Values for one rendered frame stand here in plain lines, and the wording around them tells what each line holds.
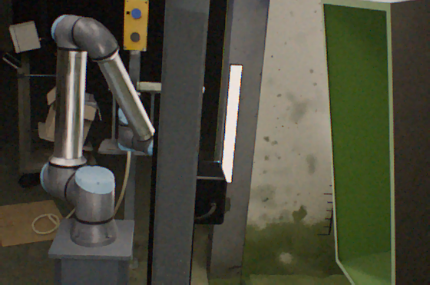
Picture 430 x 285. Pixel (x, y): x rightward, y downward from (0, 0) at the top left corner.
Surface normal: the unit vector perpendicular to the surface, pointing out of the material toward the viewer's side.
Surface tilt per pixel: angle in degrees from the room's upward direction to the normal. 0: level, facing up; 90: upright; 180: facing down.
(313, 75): 90
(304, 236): 90
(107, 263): 90
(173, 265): 90
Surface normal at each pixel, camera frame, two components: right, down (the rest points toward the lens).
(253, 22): 0.10, 0.28
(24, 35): 0.34, 0.28
